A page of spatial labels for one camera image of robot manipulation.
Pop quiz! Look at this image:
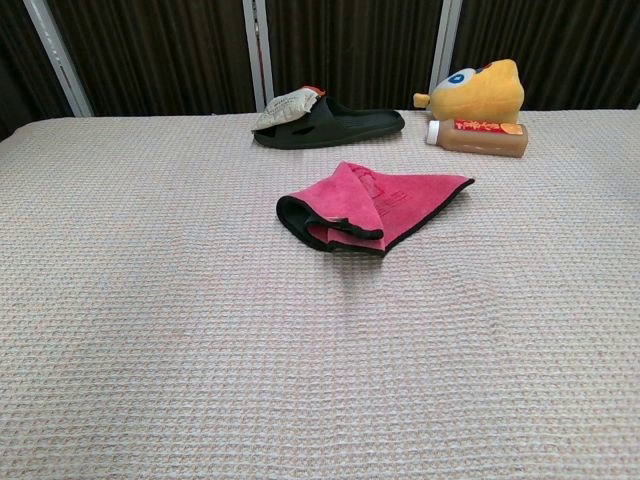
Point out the pink towel with black trim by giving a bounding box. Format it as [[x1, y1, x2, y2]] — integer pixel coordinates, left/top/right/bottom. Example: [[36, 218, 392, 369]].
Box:
[[276, 160, 476, 259]]

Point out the black rubber slipper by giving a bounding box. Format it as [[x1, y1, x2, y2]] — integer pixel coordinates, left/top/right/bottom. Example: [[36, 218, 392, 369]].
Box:
[[251, 94, 406, 151]]

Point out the white crumpled snack packet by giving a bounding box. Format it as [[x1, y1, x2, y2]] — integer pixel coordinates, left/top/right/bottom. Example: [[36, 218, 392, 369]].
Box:
[[251, 85, 327, 132]]

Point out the beige waffle weave tablecloth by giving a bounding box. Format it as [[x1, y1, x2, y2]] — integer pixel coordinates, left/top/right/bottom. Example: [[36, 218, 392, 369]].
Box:
[[0, 108, 640, 480]]

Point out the brown juice bottle red label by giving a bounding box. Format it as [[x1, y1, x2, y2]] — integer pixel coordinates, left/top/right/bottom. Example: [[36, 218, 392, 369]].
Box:
[[425, 117, 530, 159]]

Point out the yellow plush toy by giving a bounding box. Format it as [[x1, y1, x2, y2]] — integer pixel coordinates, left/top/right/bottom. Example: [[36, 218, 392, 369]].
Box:
[[412, 58, 526, 125]]

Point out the dark pleated curtain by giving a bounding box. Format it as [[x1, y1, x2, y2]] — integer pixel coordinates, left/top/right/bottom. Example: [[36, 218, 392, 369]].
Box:
[[0, 0, 640, 141]]

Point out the grey metal frame post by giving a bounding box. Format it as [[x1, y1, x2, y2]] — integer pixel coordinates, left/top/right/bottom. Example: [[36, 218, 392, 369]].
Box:
[[22, 0, 95, 119], [241, 0, 277, 114], [428, 0, 464, 94]]

